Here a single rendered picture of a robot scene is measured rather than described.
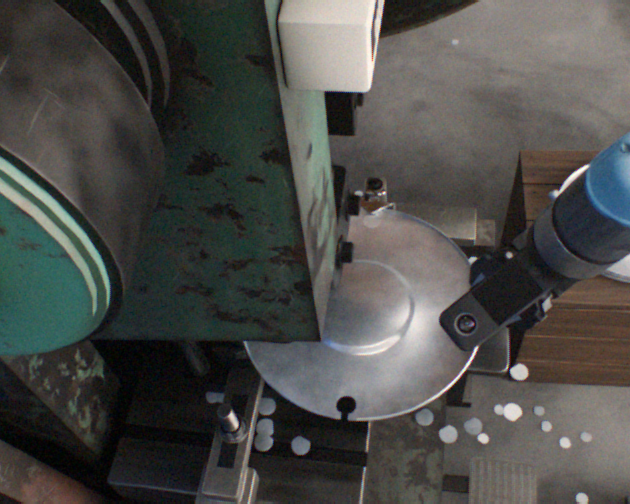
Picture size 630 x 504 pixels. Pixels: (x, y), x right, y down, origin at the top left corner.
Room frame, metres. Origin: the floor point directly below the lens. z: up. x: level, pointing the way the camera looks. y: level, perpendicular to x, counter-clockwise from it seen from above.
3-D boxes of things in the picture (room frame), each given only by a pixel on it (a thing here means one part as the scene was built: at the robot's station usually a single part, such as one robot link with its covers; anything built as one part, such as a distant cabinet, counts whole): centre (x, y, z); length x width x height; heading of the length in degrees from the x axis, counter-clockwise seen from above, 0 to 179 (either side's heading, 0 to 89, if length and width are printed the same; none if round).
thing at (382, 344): (0.44, -0.04, 0.78); 0.29 x 0.29 x 0.01
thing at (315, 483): (0.47, 0.08, 0.68); 0.45 x 0.30 x 0.06; 164
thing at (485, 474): (0.44, -0.05, 0.14); 0.59 x 0.10 x 0.05; 74
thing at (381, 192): (0.61, -0.09, 0.75); 0.03 x 0.03 x 0.10; 74
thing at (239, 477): (0.31, 0.12, 0.76); 0.17 x 0.06 x 0.10; 164
